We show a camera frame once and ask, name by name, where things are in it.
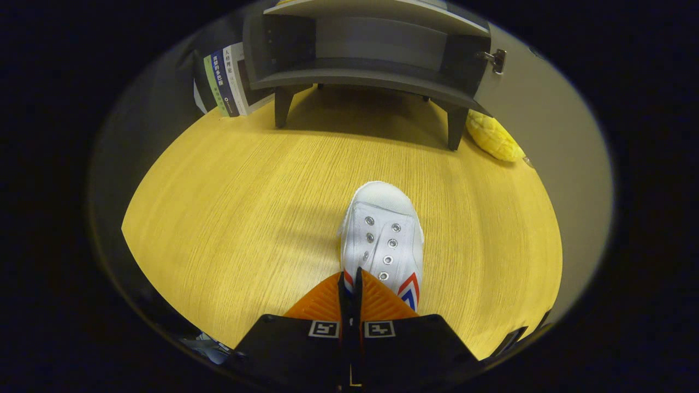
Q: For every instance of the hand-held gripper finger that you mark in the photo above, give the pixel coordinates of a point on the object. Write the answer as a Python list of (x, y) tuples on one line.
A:
[(359, 305), (345, 305)]

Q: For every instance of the white canvas shoe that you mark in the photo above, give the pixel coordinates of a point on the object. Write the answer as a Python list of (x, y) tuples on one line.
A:
[(382, 229)]

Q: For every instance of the dark grey shoe cabinet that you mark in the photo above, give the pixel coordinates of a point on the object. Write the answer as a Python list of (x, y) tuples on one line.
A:
[(377, 73)]

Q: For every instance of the metal door hinge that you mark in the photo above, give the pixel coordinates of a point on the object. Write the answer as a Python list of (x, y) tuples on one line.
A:
[(494, 57)]

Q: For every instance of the black flat object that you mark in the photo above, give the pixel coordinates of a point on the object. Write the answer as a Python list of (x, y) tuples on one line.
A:
[(510, 339)]

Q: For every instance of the yellow plush toy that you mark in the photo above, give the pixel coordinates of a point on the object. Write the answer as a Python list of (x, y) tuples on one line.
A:
[(494, 139)]

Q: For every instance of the white spine book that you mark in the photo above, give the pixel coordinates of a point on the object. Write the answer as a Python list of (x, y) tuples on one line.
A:
[(243, 76)]

